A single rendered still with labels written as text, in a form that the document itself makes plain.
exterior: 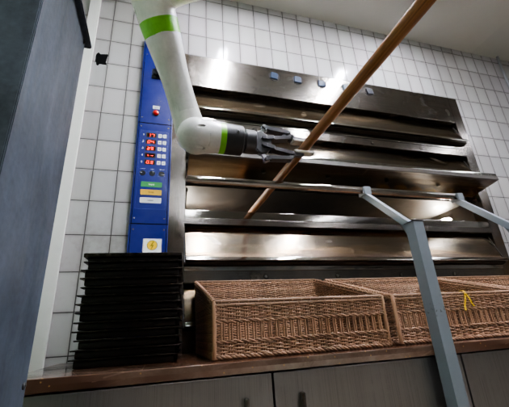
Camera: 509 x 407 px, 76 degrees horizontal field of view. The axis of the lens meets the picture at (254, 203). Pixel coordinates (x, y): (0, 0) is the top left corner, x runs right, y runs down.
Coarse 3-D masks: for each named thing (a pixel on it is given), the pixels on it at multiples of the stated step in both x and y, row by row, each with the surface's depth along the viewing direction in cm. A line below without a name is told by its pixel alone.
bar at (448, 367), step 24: (336, 192) 131; (360, 192) 133; (384, 192) 136; (408, 192) 139; (432, 192) 143; (432, 264) 101; (432, 288) 98; (432, 312) 96; (432, 336) 96; (456, 360) 92; (456, 384) 89
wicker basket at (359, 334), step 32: (224, 288) 136; (256, 288) 140; (288, 288) 144; (320, 288) 144; (352, 288) 120; (224, 320) 89; (256, 320) 91; (288, 320) 94; (320, 320) 97; (352, 320) 99; (384, 320) 102; (224, 352) 86; (256, 352) 88; (288, 352) 90; (320, 352) 93
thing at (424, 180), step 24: (192, 168) 153; (216, 168) 155; (240, 168) 157; (264, 168) 159; (312, 168) 163; (336, 168) 165; (360, 168) 167; (384, 168) 171; (408, 168) 176; (456, 192) 201
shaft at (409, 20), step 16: (416, 0) 60; (432, 0) 58; (416, 16) 61; (400, 32) 65; (384, 48) 69; (368, 64) 73; (352, 80) 79; (352, 96) 82; (336, 112) 88; (320, 128) 95; (304, 144) 104; (256, 208) 154
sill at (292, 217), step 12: (192, 216) 149; (204, 216) 150; (216, 216) 152; (228, 216) 153; (240, 216) 155; (252, 216) 157; (264, 216) 158; (276, 216) 160; (288, 216) 162; (300, 216) 164; (312, 216) 166; (324, 216) 168; (336, 216) 170; (348, 216) 172; (360, 216) 174
